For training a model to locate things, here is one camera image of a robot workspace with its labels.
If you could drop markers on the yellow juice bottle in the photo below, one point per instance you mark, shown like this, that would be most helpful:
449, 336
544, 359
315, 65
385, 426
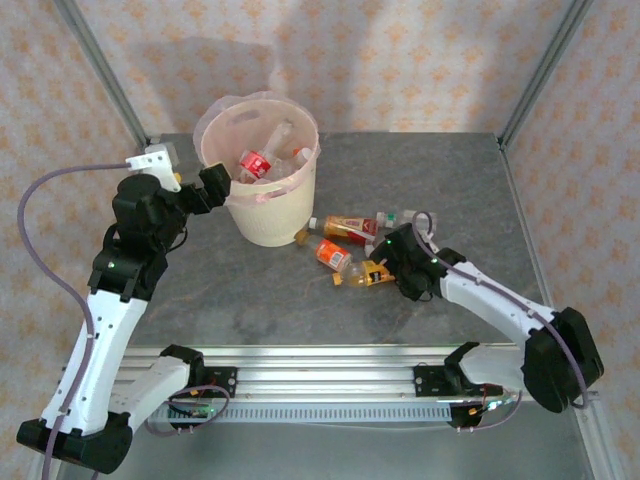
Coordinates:
357, 274

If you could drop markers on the clear bottle green label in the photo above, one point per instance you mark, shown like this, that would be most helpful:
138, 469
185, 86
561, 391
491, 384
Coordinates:
407, 219

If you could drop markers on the clear bottle red label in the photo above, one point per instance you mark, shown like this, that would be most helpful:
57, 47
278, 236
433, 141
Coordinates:
255, 162

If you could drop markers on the tea bottle red yellow label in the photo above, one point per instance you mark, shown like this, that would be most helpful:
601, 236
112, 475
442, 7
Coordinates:
345, 227

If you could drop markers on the amber bottle orange label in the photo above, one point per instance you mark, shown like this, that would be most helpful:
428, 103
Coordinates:
330, 254

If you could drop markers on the cream plastic bin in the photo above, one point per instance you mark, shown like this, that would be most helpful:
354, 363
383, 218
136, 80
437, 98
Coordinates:
270, 220

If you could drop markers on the clear bottle blue cap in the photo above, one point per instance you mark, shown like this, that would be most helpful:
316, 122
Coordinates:
285, 167

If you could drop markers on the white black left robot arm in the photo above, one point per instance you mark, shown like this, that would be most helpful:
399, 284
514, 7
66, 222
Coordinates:
95, 350

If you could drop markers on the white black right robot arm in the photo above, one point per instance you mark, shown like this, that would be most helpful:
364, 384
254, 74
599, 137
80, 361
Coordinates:
500, 310

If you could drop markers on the white bin with plastic liner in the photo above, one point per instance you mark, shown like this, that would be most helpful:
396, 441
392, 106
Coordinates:
220, 140

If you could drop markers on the grey metal base panel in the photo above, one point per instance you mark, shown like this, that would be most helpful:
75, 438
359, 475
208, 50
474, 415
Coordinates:
325, 455

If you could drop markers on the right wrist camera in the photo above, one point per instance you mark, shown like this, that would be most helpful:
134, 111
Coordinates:
431, 244

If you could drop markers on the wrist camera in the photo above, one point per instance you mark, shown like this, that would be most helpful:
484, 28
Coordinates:
150, 162
431, 244

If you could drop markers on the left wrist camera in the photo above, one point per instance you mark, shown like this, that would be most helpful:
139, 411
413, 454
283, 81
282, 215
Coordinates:
150, 162

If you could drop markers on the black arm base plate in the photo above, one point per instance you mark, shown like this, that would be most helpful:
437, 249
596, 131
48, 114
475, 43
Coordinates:
225, 382
425, 382

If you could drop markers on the aluminium side rail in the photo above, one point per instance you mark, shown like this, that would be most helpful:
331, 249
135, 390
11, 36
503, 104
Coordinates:
521, 200

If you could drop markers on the aluminium frame post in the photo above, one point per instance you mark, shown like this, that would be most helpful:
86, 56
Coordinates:
101, 65
547, 65

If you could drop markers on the aluminium frame leg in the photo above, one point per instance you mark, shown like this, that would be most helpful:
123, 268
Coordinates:
600, 450

